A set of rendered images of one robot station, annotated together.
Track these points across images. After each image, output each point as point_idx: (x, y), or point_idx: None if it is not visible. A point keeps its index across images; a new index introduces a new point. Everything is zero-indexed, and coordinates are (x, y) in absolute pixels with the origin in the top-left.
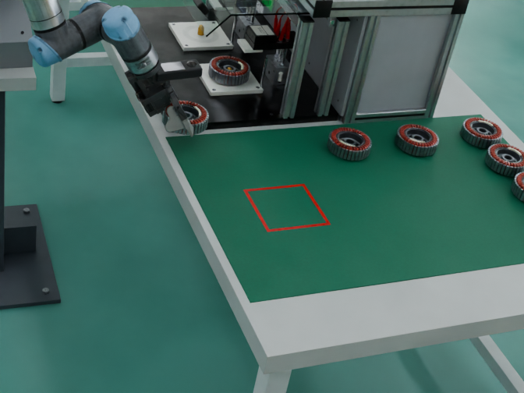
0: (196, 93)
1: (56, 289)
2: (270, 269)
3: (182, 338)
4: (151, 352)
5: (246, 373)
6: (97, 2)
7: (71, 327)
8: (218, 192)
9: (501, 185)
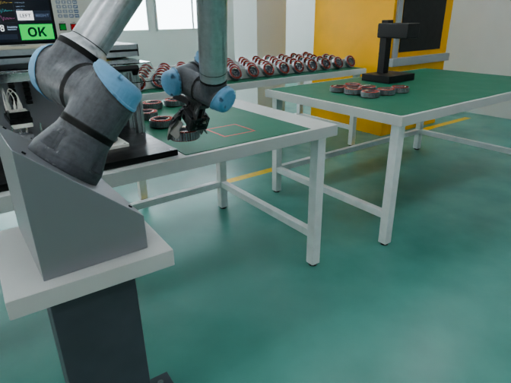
0: (128, 149)
1: (155, 378)
2: (283, 128)
3: (181, 306)
4: (200, 315)
5: (199, 278)
6: (175, 68)
7: (192, 359)
8: (233, 140)
9: (170, 108)
